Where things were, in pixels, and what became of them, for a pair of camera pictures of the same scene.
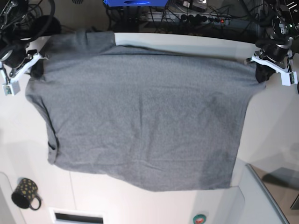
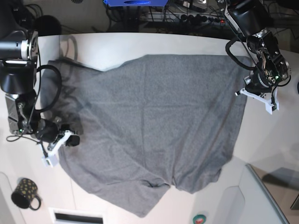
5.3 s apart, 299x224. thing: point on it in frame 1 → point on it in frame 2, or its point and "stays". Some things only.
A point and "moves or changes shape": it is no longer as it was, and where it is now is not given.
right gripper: x=276 y=49 → x=260 y=84
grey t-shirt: x=161 y=121 moves or changes shape
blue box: x=135 y=3 stays
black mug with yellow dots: x=25 y=194 stays
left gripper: x=13 y=56 → x=46 y=131
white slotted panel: x=61 y=215 stays
